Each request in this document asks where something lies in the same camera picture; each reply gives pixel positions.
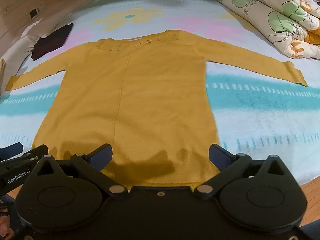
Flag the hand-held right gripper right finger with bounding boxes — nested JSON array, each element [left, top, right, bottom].
[[194, 144, 290, 198]]

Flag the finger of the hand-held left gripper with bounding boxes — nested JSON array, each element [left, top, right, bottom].
[[0, 144, 49, 167], [0, 142, 24, 159]]

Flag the yellow knit sweater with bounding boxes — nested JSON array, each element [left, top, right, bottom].
[[6, 29, 308, 188]]

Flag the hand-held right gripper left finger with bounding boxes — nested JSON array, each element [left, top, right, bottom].
[[32, 144, 127, 199]]

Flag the dark maroon folded cloth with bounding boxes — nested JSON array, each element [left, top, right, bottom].
[[31, 23, 74, 61]]

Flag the floral print quilt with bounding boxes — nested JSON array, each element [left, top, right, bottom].
[[217, 0, 320, 60]]

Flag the white pillow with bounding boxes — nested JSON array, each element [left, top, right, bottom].
[[15, 14, 72, 40], [0, 35, 43, 98]]

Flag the person's left hand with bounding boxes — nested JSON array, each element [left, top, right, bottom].
[[0, 216, 12, 240]]

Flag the flowered pastel bed blanket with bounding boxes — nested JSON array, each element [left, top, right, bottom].
[[0, 0, 320, 188]]

